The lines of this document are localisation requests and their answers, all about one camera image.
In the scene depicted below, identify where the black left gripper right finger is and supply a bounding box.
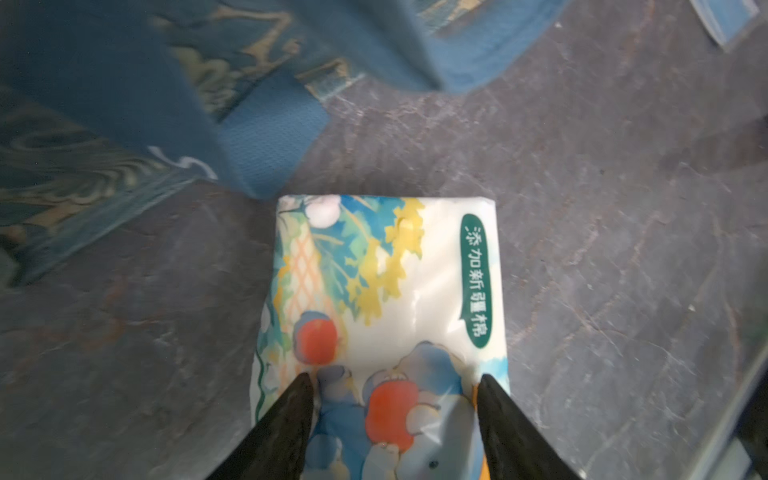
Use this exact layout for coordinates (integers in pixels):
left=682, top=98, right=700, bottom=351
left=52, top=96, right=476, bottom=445
left=477, top=374, right=580, bottom=480

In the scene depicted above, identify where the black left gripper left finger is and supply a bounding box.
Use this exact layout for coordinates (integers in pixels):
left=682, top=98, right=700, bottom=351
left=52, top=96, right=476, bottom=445
left=207, top=373, right=314, bottom=480

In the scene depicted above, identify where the elephant tissue pack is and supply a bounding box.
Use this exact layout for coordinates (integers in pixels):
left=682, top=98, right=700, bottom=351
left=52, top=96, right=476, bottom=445
left=250, top=195, right=508, bottom=479

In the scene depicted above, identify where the cream canvas tote bag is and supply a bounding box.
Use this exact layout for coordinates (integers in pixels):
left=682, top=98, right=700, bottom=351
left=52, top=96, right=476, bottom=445
left=1, top=1, right=563, bottom=288

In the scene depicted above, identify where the blue face mask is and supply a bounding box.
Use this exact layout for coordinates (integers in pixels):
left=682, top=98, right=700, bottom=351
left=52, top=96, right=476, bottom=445
left=690, top=0, right=765, bottom=51

